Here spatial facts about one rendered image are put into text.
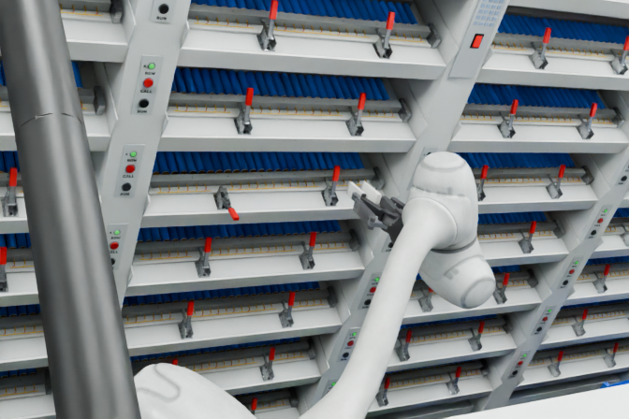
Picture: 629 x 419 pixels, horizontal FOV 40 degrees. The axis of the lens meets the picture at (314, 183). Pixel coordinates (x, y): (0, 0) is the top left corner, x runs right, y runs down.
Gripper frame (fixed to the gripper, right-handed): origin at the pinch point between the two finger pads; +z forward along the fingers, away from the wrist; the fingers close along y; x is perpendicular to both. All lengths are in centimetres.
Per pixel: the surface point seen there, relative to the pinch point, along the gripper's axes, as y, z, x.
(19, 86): -96, -110, 59
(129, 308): -40, 24, -39
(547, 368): 111, 29, -81
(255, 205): -18.7, 12.0, -7.8
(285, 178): -10.7, 15.8, -3.2
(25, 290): -65, 15, -27
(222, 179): -26.0, 15.5, -3.0
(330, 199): -0.9, 10.5, -6.2
